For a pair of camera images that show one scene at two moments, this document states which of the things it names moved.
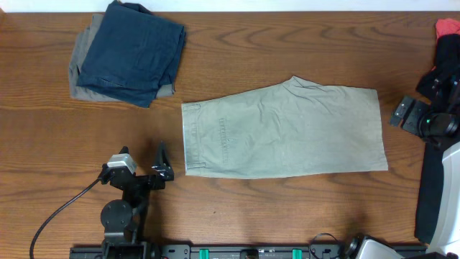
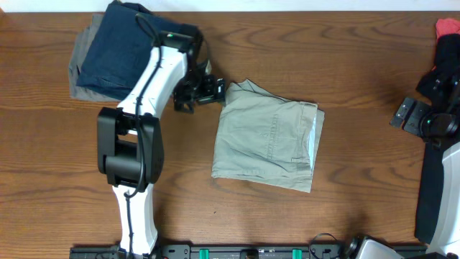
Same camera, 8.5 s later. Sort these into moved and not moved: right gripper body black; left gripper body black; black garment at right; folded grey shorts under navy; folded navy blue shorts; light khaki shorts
Moved: light khaki shorts; left gripper body black
Not moved: black garment at right; folded navy blue shorts; right gripper body black; folded grey shorts under navy
